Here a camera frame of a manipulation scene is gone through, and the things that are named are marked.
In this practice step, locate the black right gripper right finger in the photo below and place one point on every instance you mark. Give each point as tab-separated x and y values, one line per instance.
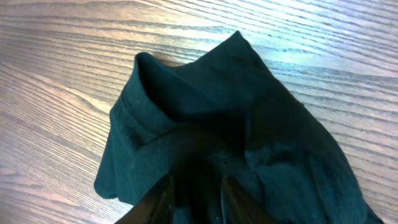
238	207

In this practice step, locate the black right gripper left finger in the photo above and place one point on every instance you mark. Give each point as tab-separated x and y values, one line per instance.
156	206

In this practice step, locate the black t-shirt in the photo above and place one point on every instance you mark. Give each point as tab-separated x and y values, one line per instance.
225	115

